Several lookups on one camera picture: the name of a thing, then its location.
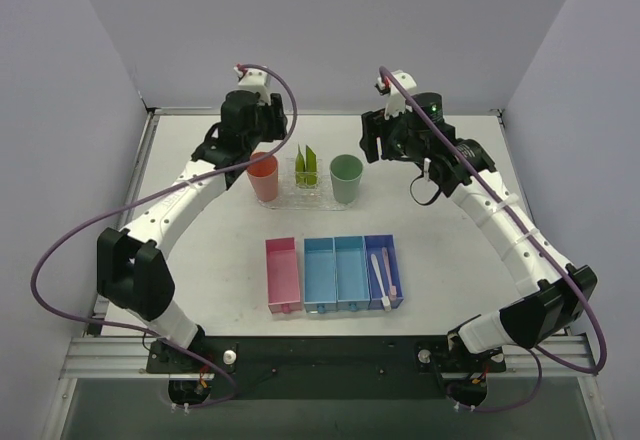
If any yellow-green toothpaste tube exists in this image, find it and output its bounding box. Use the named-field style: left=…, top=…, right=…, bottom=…
left=294, top=147, right=306, bottom=187
left=303, top=146, right=318, bottom=187

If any orange plastic cup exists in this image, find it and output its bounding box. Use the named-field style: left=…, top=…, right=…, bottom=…
left=247, top=152, right=278, bottom=202

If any green plastic cup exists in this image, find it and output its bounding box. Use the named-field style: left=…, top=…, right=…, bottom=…
left=329, top=154, right=363, bottom=204

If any clear textured plastic box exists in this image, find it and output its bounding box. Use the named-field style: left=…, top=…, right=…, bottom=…
left=278, top=157, right=333, bottom=208

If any pink toothbrush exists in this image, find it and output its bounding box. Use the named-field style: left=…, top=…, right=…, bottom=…
left=382, top=247, right=397, bottom=300

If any white toothbrush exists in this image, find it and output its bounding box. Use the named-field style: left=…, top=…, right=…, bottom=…
left=370, top=254, right=391, bottom=311

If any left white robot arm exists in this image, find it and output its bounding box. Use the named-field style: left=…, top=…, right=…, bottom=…
left=97, top=90, right=287, bottom=372

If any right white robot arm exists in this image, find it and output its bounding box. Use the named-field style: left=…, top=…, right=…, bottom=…
left=360, top=92, right=597, bottom=354

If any clear textured oval tray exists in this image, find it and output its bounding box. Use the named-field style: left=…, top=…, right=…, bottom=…
left=258, top=174, right=358, bottom=211

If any purple-blue storage bin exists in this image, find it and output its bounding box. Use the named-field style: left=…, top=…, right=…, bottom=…
left=364, top=234, right=404, bottom=310

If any light blue bin left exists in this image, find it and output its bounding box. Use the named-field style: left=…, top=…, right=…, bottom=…
left=304, top=237, right=337, bottom=314

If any light blue bin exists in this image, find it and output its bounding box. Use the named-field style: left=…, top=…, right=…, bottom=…
left=335, top=236, right=370, bottom=312
left=304, top=237, right=337, bottom=314

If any light blue bin middle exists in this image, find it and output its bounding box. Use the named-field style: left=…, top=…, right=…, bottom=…
left=335, top=236, right=370, bottom=312

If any pink storage bin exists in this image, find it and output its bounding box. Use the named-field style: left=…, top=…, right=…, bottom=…
left=265, top=237, right=302, bottom=314

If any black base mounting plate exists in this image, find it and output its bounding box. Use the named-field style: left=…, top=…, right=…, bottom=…
left=146, top=335, right=506, bottom=404

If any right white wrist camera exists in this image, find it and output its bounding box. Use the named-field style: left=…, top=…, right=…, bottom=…
left=375, top=70, right=417, bottom=120

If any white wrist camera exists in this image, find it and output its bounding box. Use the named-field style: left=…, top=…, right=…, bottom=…
left=234, top=64, right=271, bottom=105
left=375, top=70, right=417, bottom=120

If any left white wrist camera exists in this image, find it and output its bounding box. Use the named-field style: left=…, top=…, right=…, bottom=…
left=234, top=64, right=271, bottom=105

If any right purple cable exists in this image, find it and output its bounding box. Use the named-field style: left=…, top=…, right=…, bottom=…
left=377, top=65, right=609, bottom=413

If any purple cable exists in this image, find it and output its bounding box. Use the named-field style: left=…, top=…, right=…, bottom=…
left=377, top=65, right=609, bottom=413
left=30, top=62, right=299, bottom=409

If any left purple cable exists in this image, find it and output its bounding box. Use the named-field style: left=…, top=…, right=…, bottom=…
left=30, top=62, right=299, bottom=409

